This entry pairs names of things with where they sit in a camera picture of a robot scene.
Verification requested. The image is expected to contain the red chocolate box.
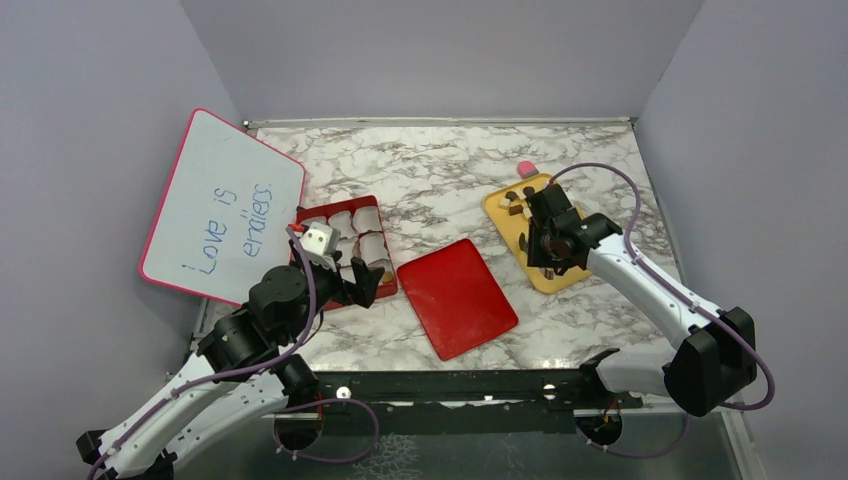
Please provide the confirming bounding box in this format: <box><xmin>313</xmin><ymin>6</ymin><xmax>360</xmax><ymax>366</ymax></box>
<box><xmin>296</xmin><ymin>195</ymin><xmax>399</xmax><ymax>299</ymax></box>

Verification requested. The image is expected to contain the black metal base rail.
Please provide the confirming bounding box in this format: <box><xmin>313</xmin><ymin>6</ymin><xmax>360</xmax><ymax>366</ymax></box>
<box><xmin>273</xmin><ymin>369</ymin><xmax>642</xmax><ymax>437</ymax></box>

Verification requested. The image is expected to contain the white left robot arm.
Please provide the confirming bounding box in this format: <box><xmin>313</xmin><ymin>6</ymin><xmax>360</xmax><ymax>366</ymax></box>
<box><xmin>76</xmin><ymin>223</ymin><xmax>385</xmax><ymax>479</ymax></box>

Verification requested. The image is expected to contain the yellow plastic tray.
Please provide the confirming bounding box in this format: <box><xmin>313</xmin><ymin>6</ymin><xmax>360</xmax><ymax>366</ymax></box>
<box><xmin>482</xmin><ymin>174</ymin><xmax>591</xmax><ymax>294</ymax></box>

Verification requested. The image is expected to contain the pink eraser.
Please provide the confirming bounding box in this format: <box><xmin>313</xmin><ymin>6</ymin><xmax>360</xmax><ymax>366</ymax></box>
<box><xmin>516</xmin><ymin>161</ymin><xmax>539</xmax><ymax>179</ymax></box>

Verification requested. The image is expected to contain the pink framed whiteboard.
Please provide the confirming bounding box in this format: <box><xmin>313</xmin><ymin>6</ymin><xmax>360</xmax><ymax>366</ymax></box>
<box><xmin>139</xmin><ymin>108</ymin><xmax>306</xmax><ymax>305</ymax></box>

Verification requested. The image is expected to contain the red box lid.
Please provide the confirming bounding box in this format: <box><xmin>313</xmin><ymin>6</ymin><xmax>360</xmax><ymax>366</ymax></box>
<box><xmin>398</xmin><ymin>239</ymin><xmax>519</xmax><ymax>361</ymax></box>

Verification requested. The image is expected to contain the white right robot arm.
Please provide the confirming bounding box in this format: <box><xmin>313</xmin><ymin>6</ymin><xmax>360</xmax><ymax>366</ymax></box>
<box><xmin>526</xmin><ymin>184</ymin><xmax>758</xmax><ymax>417</ymax></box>

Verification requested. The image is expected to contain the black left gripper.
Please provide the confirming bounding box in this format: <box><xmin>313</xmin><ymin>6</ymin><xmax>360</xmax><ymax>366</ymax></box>
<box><xmin>281</xmin><ymin>250</ymin><xmax>385</xmax><ymax>343</ymax></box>

